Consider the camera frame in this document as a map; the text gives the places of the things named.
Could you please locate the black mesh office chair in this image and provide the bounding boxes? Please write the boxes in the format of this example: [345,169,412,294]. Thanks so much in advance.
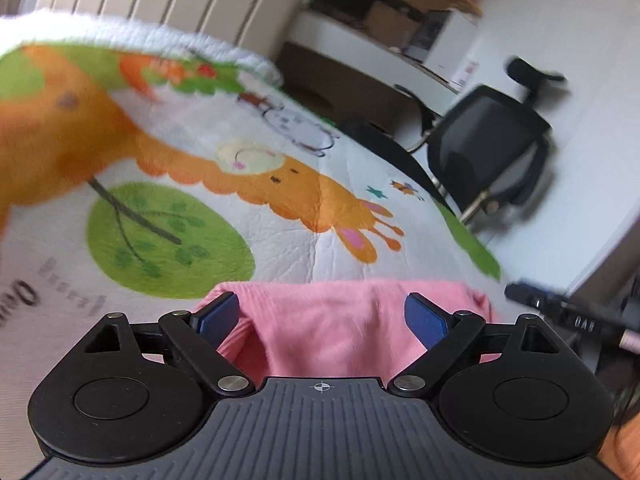
[340,55,568,233]

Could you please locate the white computer case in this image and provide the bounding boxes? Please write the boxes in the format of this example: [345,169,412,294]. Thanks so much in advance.
[405,10,481,93]

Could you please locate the animal printed play mat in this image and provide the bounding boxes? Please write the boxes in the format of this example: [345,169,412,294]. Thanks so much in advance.
[0,42,503,471]

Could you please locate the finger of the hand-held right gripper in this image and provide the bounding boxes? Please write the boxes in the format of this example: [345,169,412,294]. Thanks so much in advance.
[505,282,558,311]

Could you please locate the pink ribbed sweater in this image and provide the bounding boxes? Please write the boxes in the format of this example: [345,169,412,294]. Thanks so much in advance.
[195,280,501,380]

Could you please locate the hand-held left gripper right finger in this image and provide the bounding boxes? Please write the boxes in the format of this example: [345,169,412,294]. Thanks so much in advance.
[387,292,558,400]

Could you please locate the white desk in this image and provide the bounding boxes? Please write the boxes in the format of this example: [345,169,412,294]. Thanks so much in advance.
[285,10,461,111]

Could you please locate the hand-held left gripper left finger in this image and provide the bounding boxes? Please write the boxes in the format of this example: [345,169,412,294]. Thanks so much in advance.
[85,291,256,400]

